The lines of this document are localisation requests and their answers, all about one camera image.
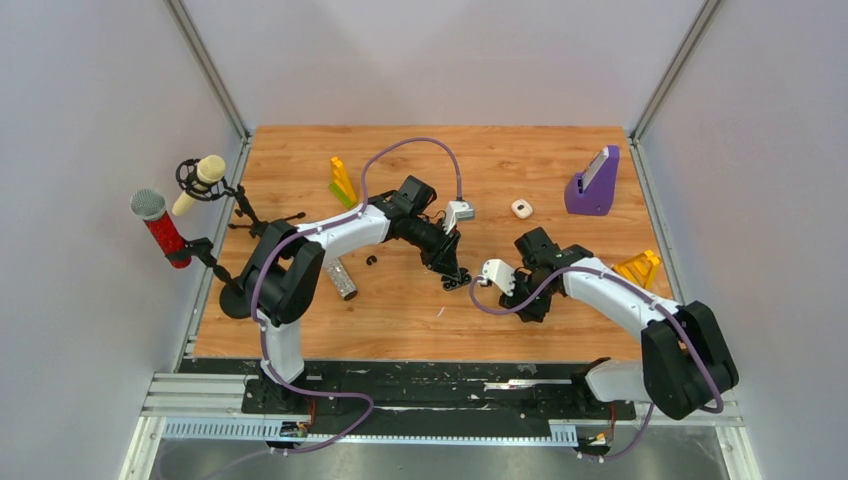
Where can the colourful toy car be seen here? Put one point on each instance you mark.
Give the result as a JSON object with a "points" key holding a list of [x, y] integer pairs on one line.
{"points": [[641, 269]]}

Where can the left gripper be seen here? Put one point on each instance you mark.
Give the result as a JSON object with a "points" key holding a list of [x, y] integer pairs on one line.
{"points": [[443, 256]]}

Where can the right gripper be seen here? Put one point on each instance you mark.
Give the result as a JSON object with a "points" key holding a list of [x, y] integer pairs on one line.
{"points": [[535, 313]]}

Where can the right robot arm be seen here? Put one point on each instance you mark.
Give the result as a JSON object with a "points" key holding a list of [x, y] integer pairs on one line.
{"points": [[685, 362]]}

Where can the red microphone grey head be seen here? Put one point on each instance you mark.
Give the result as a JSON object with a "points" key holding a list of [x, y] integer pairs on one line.
{"points": [[150, 206]]}

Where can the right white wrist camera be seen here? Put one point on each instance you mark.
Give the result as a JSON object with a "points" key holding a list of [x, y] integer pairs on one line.
{"points": [[497, 272]]}

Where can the yellow green toy block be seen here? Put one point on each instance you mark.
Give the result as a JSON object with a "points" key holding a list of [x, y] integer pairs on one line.
{"points": [[341, 186]]}

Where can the black earbud charging case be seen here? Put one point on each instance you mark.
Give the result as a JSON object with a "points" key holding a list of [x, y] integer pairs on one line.
{"points": [[451, 284]]}

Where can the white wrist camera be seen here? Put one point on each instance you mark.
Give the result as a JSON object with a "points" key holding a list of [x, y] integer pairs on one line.
{"points": [[497, 272], [457, 211]]}

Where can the black round stand base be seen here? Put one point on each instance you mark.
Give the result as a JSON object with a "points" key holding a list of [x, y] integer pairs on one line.
{"points": [[235, 301]]}

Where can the purple stand with phone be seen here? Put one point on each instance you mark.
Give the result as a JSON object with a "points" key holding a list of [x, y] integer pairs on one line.
{"points": [[591, 192]]}

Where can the silver glitter microphone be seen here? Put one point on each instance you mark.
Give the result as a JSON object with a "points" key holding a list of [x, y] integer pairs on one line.
{"points": [[341, 279]]}

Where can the black mounting rail base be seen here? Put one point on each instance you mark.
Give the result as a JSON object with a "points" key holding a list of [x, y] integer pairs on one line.
{"points": [[426, 399]]}

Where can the beige microphone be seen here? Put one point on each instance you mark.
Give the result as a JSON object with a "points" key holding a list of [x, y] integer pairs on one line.
{"points": [[198, 180]]}

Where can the white earbud charging case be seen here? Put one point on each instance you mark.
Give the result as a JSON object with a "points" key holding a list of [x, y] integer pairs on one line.
{"points": [[521, 209]]}

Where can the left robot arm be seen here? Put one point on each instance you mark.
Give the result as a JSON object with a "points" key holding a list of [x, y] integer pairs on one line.
{"points": [[281, 276]]}

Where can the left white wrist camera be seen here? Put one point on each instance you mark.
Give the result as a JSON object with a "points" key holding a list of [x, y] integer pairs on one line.
{"points": [[457, 211]]}

